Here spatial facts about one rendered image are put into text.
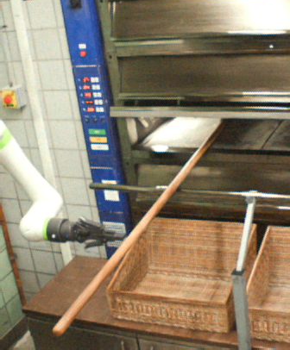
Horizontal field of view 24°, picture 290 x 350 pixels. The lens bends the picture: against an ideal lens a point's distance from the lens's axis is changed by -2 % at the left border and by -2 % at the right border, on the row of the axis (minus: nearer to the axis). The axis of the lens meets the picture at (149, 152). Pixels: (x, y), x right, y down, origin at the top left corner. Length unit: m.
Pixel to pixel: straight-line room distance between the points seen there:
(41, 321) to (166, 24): 1.48
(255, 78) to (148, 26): 0.51
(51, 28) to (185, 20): 0.68
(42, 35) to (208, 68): 0.83
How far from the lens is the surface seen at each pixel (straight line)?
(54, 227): 2.46
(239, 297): 2.59
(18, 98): 3.37
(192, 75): 2.95
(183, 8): 2.90
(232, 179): 3.07
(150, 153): 3.16
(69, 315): 2.00
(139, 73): 3.05
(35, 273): 3.93
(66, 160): 3.42
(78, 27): 3.10
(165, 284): 3.23
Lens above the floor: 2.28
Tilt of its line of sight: 21 degrees down
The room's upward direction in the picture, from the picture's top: 9 degrees counter-clockwise
